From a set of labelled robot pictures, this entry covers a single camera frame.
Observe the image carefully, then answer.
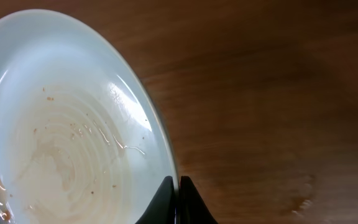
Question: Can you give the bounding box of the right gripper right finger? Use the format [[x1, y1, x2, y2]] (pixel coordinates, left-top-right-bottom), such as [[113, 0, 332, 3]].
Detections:
[[179, 176, 218, 224]]

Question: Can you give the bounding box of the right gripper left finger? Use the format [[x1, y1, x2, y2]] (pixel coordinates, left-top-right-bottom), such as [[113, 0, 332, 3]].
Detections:
[[135, 176, 176, 224]]

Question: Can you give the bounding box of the light blue plate bottom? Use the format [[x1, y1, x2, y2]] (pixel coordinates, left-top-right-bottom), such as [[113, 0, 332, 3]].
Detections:
[[0, 9, 178, 223]]

